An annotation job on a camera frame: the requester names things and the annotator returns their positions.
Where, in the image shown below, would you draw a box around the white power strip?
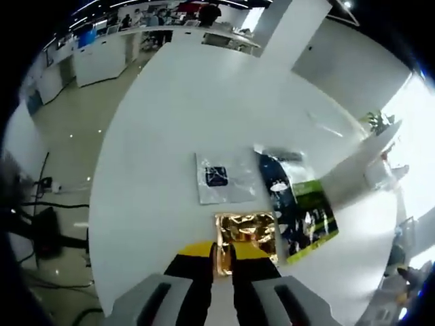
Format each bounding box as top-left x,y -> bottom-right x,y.
33,176 -> 64,192

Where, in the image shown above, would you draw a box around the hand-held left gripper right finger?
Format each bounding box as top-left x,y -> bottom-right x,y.
227,241 -> 332,326

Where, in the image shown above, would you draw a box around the white office desk row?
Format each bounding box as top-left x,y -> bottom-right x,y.
25,18 -> 264,106

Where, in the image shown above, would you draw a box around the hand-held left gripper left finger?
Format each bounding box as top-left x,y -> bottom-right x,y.
101,240 -> 218,326

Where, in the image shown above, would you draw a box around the clear sachet with dark square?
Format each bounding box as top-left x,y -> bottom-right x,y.
194,151 -> 262,205

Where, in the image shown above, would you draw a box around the gold foil skincare sachet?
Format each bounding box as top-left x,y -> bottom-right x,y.
213,212 -> 283,278

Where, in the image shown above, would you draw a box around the green skincare sachet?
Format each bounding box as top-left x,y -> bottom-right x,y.
285,179 -> 340,266

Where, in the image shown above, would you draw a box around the silver and blue skincare sachet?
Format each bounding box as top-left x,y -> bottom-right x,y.
253,144 -> 307,259

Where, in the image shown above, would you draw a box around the green potted plant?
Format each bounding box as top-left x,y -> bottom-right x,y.
359,109 -> 397,135

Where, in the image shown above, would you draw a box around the black laptop stand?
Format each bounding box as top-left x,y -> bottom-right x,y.
16,203 -> 91,262

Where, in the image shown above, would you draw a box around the blue box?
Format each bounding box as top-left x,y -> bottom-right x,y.
78,27 -> 98,48

